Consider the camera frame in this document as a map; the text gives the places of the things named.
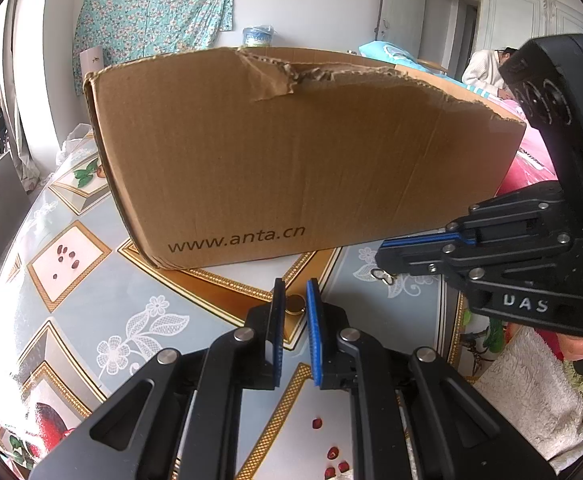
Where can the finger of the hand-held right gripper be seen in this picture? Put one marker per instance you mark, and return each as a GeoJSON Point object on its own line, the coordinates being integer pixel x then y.
{"type": "Point", "coordinates": [511, 262]}
{"type": "Point", "coordinates": [511, 215]}

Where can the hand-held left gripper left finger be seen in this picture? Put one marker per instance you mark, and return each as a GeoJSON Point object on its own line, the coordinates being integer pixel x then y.
{"type": "Point", "coordinates": [276, 332]}

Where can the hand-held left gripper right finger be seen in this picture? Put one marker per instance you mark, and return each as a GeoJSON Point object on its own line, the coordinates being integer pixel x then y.
{"type": "Point", "coordinates": [314, 332]}

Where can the brown cardboard box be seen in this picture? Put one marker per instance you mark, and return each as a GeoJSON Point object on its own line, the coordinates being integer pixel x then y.
{"type": "Point", "coordinates": [296, 170]}

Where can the person's right hand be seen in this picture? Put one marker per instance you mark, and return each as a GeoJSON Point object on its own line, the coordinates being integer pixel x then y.
{"type": "Point", "coordinates": [579, 347]}

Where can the white fleece garment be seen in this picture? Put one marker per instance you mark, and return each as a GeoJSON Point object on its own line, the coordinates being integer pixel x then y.
{"type": "Point", "coordinates": [521, 395]}

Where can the white wardrobe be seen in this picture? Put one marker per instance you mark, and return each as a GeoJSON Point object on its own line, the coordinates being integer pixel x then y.
{"type": "Point", "coordinates": [536, 10]}

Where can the fruit print tablecloth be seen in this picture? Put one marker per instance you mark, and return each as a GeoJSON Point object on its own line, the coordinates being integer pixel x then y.
{"type": "Point", "coordinates": [121, 285]}

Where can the teal printed pillow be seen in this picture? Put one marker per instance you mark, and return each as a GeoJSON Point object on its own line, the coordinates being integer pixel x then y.
{"type": "Point", "coordinates": [396, 55]}

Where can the white door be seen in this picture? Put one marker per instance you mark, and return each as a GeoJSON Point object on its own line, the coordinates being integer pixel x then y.
{"type": "Point", "coordinates": [404, 5]}

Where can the teal floral wall cloth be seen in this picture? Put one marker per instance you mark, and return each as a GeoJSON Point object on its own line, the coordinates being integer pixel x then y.
{"type": "Point", "coordinates": [151, 10]}

